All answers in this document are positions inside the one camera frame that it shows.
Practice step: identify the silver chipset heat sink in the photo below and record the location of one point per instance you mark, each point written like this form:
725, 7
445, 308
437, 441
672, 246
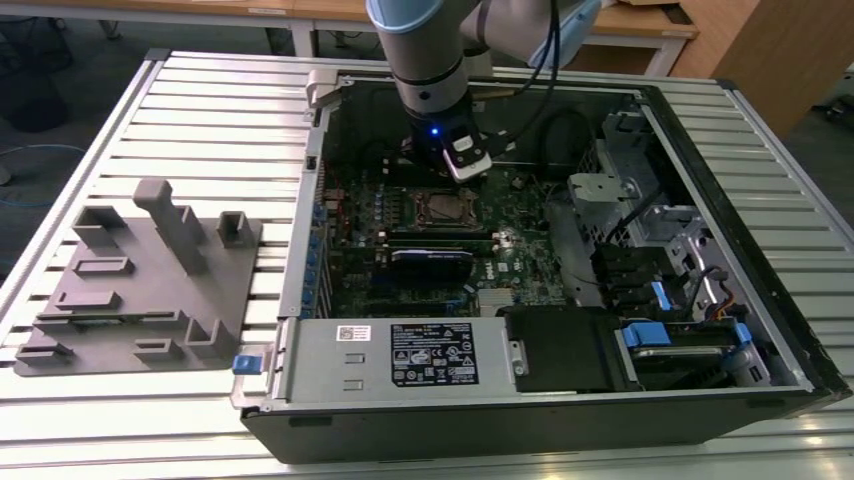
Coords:
497, 297

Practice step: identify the wooden cabinet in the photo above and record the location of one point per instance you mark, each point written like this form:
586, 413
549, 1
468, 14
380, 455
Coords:
788, 50

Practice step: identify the RAM slot black clips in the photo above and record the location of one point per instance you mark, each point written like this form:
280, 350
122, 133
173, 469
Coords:
441, 232

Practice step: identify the silver metal bracket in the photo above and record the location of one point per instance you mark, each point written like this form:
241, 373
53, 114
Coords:
594, 187

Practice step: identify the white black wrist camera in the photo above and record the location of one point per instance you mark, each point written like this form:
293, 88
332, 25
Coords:
468, 160

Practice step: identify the grey power supply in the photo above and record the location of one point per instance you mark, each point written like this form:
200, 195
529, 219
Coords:
321, 360

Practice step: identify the black air shroud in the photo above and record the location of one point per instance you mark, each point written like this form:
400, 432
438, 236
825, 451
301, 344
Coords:
561, 350

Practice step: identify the black office chair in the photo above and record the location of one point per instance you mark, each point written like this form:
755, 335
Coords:
34, 90

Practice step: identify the wooden desk white legs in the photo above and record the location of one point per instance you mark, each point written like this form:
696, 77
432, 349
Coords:
134, 4
668, 42

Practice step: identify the blue drive bay clip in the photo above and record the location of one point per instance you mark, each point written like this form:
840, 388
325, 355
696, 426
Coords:
661, 295

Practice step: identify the green motherboard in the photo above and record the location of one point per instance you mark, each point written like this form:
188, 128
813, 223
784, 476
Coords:
528, 260

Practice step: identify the black graphics card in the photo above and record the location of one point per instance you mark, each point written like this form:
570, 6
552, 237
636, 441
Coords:
430, 270

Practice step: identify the grey parts rack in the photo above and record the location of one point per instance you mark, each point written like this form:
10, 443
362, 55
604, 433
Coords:
167, 310

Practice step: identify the silver topped CPU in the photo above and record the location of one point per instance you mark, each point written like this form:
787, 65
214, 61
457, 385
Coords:
449, 207

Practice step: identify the hard disk in blue carrier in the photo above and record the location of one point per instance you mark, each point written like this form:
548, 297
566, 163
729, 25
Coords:
644, 334

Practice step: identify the black PC case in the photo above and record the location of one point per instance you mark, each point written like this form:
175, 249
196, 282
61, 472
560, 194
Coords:
534, 435

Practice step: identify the blue case latch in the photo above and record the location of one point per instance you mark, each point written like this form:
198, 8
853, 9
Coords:
248, 365

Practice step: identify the CPU socket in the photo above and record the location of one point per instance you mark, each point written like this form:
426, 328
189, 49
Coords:
420, 224

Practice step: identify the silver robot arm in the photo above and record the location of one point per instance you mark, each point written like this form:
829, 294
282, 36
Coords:
428, 65

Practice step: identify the RAM slot white clips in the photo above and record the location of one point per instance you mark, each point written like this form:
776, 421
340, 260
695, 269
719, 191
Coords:
441, 243

